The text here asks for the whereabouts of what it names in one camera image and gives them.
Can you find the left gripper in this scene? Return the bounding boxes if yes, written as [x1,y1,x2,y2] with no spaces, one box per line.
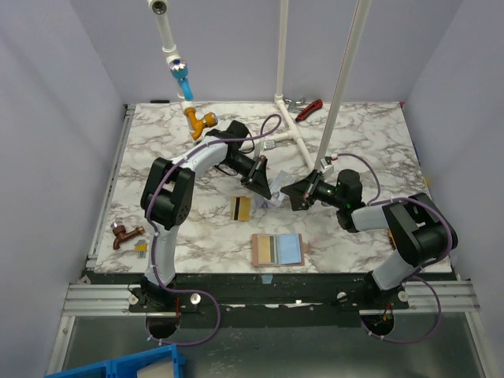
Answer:
[222,153,272,200]

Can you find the silver VIP card stack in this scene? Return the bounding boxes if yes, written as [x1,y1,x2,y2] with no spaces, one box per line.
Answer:
[254,192,282,209]

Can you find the gold credit card stack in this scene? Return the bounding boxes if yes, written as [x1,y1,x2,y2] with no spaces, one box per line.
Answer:
[230,196,251,222]

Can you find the pink leather card holder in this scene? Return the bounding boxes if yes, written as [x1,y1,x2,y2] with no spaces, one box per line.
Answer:
[251,233,305,267]

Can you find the single silver VIP card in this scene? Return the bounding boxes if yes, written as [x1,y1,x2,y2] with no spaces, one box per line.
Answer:
[270,170,287,203]

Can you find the single gold card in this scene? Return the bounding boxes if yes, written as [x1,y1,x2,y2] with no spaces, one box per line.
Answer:
[258,235,277,264]

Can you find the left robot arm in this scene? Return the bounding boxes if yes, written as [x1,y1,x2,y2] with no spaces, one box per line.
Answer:
[140,120,272,311]

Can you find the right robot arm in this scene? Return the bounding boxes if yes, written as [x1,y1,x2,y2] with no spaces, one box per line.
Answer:
[280,169,458,309]

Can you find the black VIP card stack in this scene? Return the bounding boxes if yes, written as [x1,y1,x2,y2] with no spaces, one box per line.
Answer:
[291,198,310,211]

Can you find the orange valve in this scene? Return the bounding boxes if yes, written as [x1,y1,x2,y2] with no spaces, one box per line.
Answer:
[184,107,218,140]

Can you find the metal clamp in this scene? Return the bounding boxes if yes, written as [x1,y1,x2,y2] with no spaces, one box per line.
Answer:
[283,97,306,108]

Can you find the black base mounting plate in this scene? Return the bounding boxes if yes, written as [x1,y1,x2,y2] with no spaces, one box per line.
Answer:
[129,273,409,328]

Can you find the blue valve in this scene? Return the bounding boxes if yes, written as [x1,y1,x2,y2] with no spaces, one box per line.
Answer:
[169,59,194,101]

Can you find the brown brass valve fitting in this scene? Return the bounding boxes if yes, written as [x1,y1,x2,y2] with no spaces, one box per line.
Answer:
[111,221,145,250]

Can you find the blue plastic bin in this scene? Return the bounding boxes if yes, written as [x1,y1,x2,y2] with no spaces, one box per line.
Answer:
[46,346,187,378]

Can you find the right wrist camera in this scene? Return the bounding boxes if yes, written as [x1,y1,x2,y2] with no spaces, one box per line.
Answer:
[319,156,335,178]

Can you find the yellow handled pliers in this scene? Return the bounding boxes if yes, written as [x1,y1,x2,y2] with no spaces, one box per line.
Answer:
[387,230,396,249]

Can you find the white PVC pipe frame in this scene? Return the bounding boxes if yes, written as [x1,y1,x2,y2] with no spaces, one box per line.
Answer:
[147,1,372,172]

